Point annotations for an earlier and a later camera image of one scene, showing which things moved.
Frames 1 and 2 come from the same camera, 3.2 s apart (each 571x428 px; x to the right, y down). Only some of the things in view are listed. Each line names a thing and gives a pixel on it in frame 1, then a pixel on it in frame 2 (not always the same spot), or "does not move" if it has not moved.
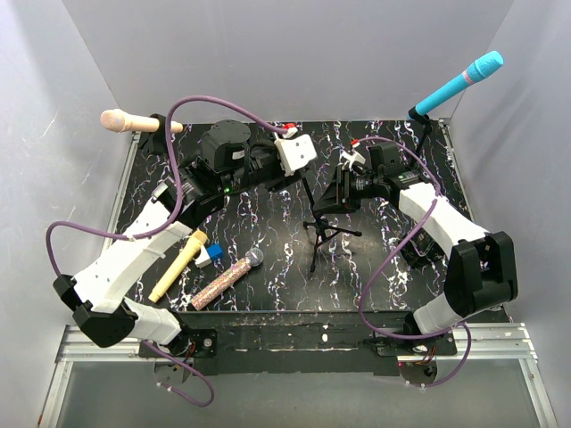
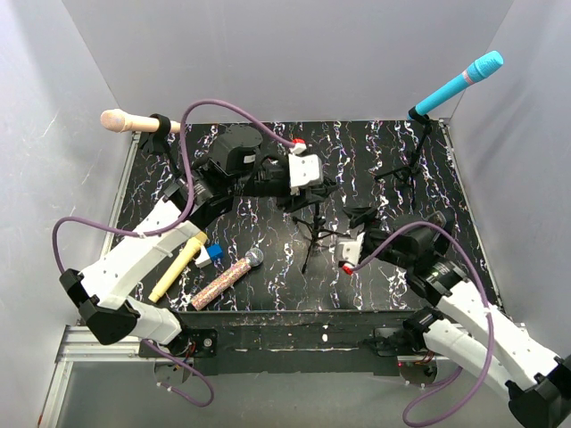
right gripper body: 364,187 to 375,238
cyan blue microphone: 479,69 does not move
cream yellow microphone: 184,259 does not move
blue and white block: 206,256 does not move
